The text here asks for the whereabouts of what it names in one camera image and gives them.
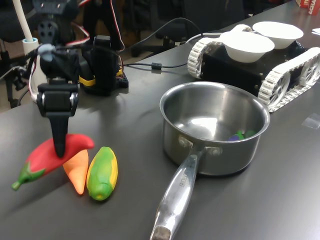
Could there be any red toy chilli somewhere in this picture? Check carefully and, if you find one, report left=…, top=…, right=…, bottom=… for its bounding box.
left=11, top=134, right=96, bottom=192

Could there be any black and yellow clamp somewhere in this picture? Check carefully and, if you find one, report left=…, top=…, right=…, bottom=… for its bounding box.
left=78, top=75, right=97, bottom=87

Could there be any orange toy carrot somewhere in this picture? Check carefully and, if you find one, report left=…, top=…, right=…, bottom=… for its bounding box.
left=62, top=149, right=90, bottom=195

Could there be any pale grey putty lump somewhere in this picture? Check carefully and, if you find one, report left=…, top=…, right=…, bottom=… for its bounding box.
left=37, top=43, right=55, bottom=62

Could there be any green yellow toy corn cob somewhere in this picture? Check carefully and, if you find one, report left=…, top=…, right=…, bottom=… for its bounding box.
left=86, top=146, right=119, bottom=202

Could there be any black office chair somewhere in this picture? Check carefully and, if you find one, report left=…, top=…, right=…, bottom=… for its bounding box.
left=131, top=0, right=191, bottom=58

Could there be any tracked vehicle with white tracks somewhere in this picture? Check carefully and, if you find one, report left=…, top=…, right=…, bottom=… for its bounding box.
left=187, top=24, right=320, bottom=113

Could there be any purple toy aubergine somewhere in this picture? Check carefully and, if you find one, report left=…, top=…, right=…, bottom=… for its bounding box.
left=227, top=129, right=257, bottom=143

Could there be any white bowl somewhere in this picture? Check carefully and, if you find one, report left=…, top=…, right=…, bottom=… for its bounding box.
left=219, top=31, right=276, bottom=64
left=251, top=21, right=305, bottom=50

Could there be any clear tape patch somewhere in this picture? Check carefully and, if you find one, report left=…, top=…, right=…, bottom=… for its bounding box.
left=301, top=112, right=320, bottom=130

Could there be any red printed box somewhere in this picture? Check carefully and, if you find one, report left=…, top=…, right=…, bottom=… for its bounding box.
left=296, top=0, right=320, bottom=16

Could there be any steel pan with long handle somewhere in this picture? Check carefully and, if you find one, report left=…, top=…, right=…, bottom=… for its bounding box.
left=149, top=81, right=271, bottom=240

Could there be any grey cable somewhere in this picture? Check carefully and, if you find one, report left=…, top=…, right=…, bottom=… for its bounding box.
left=186, top=31, right=224, bottom=45

